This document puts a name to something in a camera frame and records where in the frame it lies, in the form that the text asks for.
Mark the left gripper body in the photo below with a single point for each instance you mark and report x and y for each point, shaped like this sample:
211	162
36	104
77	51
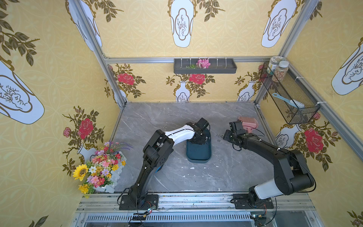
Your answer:
201	135

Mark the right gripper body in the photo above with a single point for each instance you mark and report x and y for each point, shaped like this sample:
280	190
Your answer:
230	135

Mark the teal plastic storage box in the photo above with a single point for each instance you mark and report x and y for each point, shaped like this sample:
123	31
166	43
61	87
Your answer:
197	153

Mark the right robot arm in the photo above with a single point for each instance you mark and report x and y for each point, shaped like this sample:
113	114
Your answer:
290	170

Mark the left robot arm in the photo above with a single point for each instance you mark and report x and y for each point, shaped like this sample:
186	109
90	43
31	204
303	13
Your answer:
160	146

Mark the pink plastic comb brush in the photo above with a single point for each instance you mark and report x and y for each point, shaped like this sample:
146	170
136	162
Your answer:
249	124

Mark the light blue brush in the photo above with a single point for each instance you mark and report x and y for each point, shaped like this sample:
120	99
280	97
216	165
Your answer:
291	102

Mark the pink flower on shelf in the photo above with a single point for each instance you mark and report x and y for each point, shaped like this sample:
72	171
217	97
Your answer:
203	63

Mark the spice jar white lid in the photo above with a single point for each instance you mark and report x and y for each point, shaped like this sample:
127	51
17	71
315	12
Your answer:
280	71

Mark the glass jar behind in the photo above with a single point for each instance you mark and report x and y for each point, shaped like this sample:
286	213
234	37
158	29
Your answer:
273	63

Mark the colourful artificial flower bouquet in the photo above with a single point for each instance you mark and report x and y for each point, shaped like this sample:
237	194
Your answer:
102	168

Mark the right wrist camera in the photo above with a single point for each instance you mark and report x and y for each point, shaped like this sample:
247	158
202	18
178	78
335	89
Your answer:
237	128

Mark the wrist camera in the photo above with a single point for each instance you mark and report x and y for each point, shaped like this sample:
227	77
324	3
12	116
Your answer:
202	124
237	128

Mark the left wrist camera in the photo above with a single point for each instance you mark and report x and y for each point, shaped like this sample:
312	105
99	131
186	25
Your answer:
202	124

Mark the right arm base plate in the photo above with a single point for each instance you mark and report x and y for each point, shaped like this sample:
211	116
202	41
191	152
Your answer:
251	201

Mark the black wire mesh basket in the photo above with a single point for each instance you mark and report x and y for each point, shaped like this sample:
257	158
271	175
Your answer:
291	88

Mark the dark grey wall shelf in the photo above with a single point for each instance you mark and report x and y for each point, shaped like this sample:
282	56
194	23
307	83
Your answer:
218	66

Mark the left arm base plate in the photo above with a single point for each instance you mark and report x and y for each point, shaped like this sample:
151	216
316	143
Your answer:
128	203

